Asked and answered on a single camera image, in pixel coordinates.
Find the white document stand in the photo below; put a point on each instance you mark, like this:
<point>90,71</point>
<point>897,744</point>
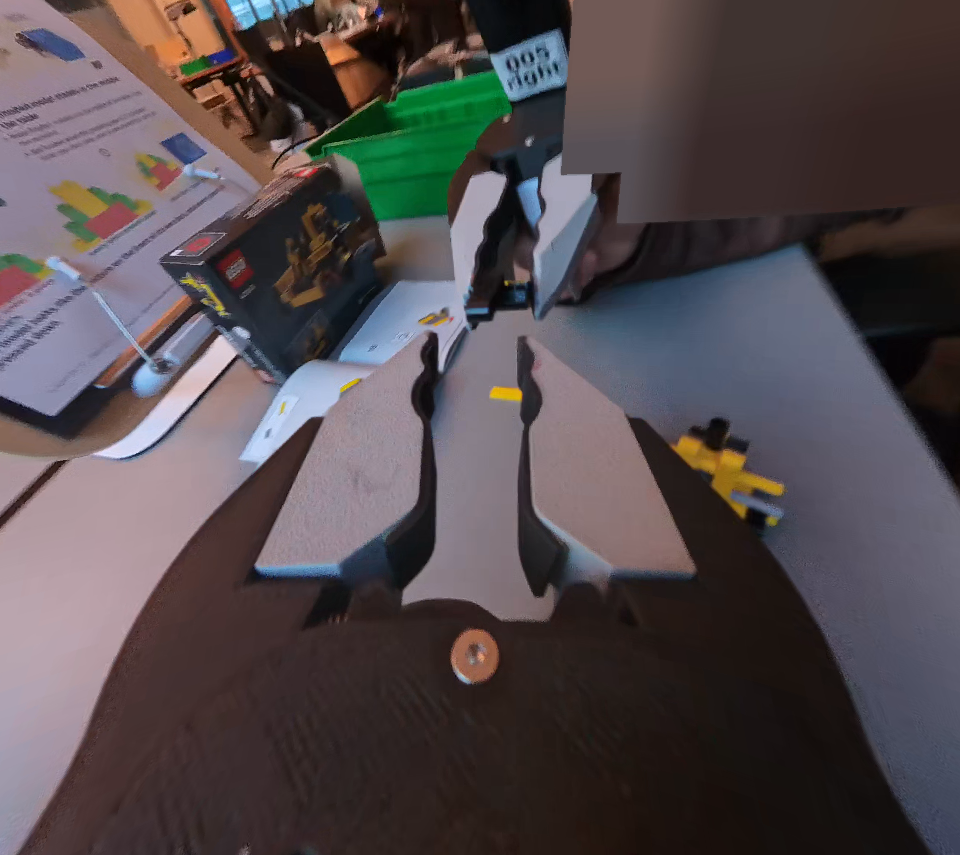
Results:
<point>150,384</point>

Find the person's right forearm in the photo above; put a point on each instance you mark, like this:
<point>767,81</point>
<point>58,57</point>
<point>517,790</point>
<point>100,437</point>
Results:
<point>712,247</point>

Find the printed instruction poster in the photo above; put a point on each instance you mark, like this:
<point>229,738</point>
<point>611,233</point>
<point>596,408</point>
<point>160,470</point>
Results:
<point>82,157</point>

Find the small yellow lego plate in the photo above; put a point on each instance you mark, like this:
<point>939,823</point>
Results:
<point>506,394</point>

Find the black lego box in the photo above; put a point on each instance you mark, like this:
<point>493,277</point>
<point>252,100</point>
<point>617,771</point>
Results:
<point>300,255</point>

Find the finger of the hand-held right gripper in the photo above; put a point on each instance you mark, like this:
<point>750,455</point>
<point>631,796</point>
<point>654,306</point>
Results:
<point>476,217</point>
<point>566,232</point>

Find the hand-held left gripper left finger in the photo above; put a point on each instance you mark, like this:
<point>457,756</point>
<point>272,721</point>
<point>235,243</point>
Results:
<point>352,465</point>

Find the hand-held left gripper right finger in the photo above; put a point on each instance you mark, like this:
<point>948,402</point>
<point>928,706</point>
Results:
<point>600,487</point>

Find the green plastic bin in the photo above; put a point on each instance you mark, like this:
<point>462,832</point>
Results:
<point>420,150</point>

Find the black and yellow lego piece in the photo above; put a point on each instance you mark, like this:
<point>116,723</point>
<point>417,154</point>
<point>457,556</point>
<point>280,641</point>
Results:
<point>514,298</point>

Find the yellow lego assembly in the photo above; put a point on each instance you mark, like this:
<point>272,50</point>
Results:
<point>720,466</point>

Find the lego instruction booklet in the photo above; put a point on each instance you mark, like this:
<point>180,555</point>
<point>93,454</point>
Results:
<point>390,324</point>

